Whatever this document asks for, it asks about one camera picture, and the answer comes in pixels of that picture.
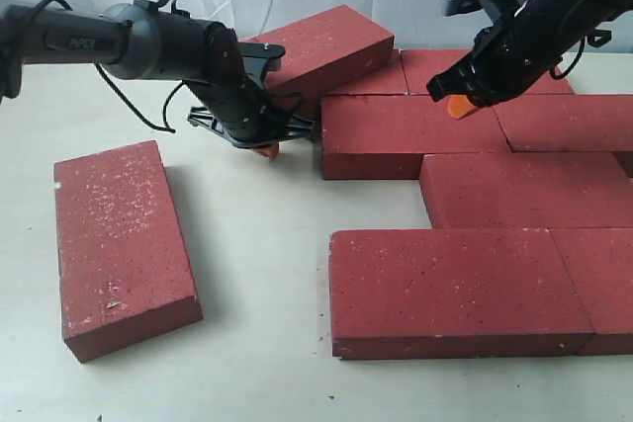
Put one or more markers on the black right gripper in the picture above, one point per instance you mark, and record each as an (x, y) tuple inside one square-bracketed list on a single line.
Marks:
[(509, 57)]

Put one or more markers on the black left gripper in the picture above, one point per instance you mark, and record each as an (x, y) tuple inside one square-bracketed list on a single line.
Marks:
[(240, 113)]

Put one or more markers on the small top red brick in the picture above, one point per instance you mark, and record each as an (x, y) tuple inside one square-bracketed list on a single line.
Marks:
[(123, 267)]

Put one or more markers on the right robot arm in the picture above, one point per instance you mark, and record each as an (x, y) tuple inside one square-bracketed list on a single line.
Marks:
[(526, 40)]

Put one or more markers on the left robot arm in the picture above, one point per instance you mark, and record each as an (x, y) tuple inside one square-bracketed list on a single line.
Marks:
[(138, 41)]

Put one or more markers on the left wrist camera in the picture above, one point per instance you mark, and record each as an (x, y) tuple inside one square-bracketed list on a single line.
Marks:
[(261, 58)]

